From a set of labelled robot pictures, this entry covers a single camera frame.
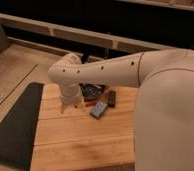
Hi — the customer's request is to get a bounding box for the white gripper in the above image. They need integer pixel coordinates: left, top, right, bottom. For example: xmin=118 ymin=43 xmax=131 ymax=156
xmin=60 ymin=91 xmax=82 ymax=114

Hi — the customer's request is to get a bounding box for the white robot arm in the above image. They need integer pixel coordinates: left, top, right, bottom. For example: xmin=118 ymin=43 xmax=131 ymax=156
xmin=48 ymin=49 xmax=194 ymax=171

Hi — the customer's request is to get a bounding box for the dark ceramic bowl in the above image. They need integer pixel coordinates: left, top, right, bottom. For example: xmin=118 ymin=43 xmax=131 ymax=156
xmin=80 ymin=84 xmax=105 ymax=100

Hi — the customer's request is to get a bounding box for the orange red marker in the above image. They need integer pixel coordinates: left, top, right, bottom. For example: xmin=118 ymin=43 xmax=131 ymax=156
xmin=85 ymin=101 xmax=96 ymax=107

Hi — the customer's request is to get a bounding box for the blue grey sponge block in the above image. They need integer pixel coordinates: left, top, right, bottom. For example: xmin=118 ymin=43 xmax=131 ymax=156
xmin=90 ymin=101 xmax=107 ymax=118

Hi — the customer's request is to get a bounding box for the black rectangular block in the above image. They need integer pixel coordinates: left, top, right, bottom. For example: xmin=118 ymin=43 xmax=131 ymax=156
xmin=108 ymin=90 xmax=116 ymax=107

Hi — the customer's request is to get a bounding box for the dark floor mat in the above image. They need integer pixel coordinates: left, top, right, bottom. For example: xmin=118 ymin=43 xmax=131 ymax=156
xmin=0 ymin=82 xmax=44 ymax=171

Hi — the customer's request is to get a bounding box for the wooden shelf frame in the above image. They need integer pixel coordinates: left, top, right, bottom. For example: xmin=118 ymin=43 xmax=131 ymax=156
xmin=0 ymin=13 xmax=171 ymax=58

